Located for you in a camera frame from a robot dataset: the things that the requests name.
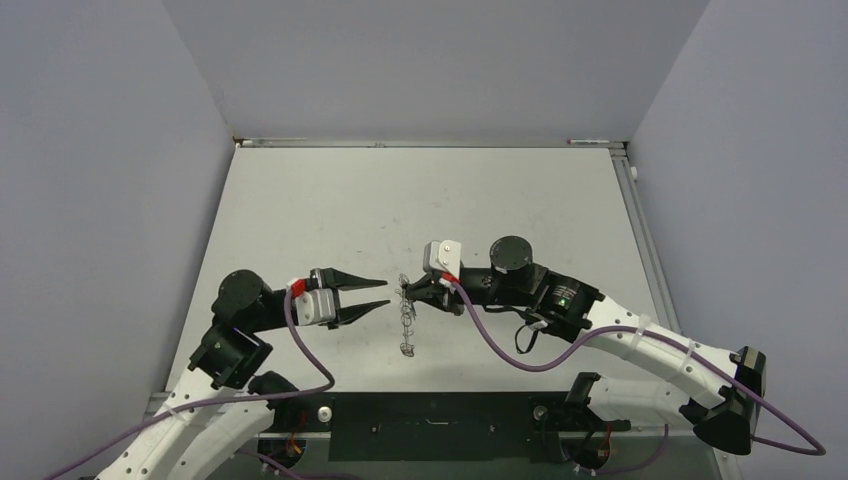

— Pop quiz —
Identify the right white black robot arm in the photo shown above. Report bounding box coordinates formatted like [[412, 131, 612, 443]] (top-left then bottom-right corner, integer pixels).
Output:
[[401, 236, 766, 455]]

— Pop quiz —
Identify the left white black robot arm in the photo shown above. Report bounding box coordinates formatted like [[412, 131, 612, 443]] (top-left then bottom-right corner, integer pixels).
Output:
[[98, 268, 385, 479]]

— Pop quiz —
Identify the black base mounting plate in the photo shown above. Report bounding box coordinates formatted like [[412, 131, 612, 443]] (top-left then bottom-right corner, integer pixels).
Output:
[[259, 391, 631, 463]]

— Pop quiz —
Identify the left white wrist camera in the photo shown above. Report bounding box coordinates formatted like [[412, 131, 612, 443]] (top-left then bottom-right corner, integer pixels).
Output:
[[293, 289, 336, 326]]

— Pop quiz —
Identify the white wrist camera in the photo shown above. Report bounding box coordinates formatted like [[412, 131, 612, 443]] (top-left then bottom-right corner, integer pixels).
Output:
[[293, 289, 336, 326], [422, 240, 462, 278]]

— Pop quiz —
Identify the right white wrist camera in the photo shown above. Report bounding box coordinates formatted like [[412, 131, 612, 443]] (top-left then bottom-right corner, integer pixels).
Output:
[[422, 240, 462, 278]]

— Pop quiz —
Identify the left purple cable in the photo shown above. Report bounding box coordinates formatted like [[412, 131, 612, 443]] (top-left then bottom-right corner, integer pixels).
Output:
[[42, 279, 337, 480]]

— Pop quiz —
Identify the purple cable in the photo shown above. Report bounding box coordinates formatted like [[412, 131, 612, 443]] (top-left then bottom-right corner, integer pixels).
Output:
[[442, 272, 828, 458], [42, 279, 337, 480]]

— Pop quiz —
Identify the marker pen at wall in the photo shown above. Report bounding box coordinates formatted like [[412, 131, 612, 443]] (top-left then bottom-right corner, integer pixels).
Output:
[[567, 139, 613, 147]]

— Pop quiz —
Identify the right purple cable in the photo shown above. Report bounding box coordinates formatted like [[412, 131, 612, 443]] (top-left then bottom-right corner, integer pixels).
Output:
[[442, 272, 828, 458]]

